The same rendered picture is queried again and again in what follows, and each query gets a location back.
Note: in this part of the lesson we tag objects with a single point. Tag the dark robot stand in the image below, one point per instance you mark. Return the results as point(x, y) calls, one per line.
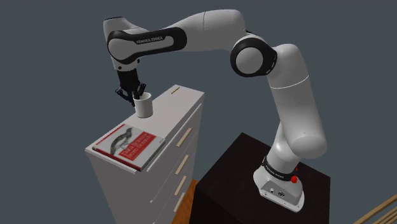
point(235, 180)

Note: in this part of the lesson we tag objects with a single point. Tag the wooden slatted frame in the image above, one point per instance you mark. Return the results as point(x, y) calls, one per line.
point(383, 211)

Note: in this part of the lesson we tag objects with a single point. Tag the white chest of drawers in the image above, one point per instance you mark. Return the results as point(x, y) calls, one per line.
point(145, 192)

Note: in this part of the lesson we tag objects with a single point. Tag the white cup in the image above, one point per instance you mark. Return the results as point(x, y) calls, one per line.
point(144, 107)

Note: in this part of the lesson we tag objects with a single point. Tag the yellow pencil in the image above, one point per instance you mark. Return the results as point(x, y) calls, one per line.
point(175, 90)

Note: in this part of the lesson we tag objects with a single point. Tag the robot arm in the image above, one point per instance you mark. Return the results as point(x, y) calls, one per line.
point(288, 93)

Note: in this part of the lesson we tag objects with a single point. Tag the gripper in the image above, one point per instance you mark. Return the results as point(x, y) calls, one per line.
point(127, 79)

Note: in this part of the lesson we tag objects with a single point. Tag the red and white book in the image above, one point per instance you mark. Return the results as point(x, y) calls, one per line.
point(130, 147)

